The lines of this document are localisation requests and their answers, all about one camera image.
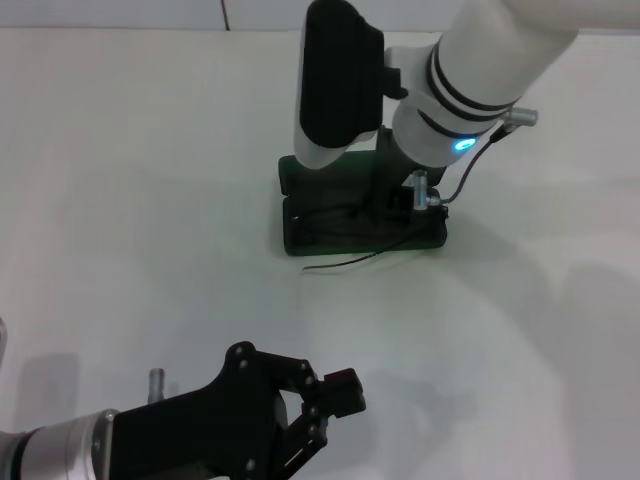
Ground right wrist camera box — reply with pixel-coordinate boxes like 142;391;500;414
292;0;387;170

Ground green glasses case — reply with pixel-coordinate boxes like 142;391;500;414
277;152;449;258

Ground right gripper thin cable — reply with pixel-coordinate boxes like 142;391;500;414
438;106;540;205

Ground left gripper silver connector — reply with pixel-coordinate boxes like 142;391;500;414
148;367;168;402

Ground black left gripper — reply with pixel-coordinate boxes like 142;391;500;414
111;340;368;480

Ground black glasses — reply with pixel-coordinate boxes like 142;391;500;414
292;202;444;276

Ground right gripper silver connector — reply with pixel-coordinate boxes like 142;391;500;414
403;168;443;212

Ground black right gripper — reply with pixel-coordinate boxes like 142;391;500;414
371;124;449;217

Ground gripper silver connector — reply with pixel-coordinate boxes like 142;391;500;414
403;168;443;212
148;367;168;402

